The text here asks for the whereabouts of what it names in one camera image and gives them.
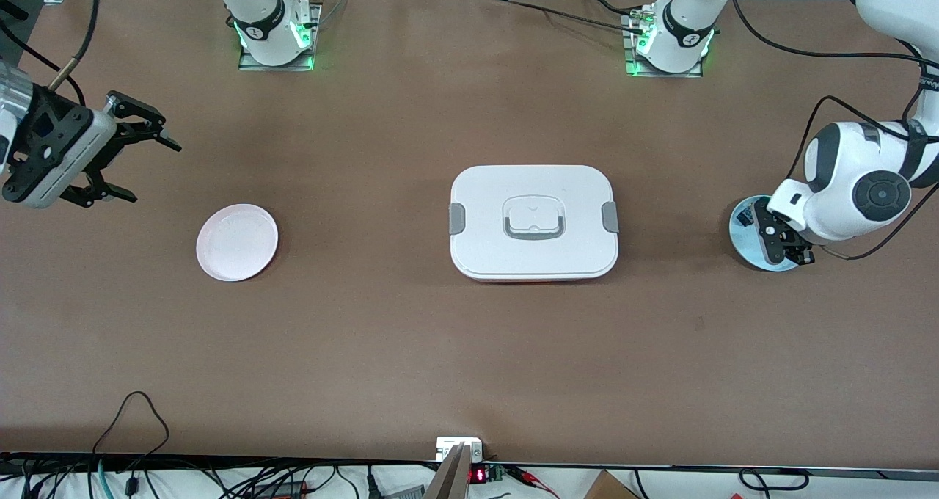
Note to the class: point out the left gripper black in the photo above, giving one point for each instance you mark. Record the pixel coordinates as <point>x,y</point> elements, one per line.
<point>794,250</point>

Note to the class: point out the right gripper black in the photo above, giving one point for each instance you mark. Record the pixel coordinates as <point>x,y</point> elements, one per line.
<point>117,138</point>

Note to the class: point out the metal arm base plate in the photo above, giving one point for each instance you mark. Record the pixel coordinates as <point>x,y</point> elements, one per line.
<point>246,62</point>
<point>632,70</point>

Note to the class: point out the pink round plate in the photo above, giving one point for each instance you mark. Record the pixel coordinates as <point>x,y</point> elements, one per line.
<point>238,242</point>

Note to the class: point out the white lidded lunch box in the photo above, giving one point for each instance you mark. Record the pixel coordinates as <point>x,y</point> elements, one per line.
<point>484,249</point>

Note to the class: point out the brown cardboard box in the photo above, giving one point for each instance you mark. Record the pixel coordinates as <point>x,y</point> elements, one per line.
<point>609,488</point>

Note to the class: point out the light blue round plate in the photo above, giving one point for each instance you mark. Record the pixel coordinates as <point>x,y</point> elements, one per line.
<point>744,246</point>

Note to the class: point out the white post bracket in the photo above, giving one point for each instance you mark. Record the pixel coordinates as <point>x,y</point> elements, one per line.
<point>444,446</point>

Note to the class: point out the red digit display module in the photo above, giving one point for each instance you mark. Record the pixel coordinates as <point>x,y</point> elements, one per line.
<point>480,475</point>

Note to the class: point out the aluminium camera post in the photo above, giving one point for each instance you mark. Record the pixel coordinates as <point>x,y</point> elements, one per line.
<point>451,477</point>

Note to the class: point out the blue push button switch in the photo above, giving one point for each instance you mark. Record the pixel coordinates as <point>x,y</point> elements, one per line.
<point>745,219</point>

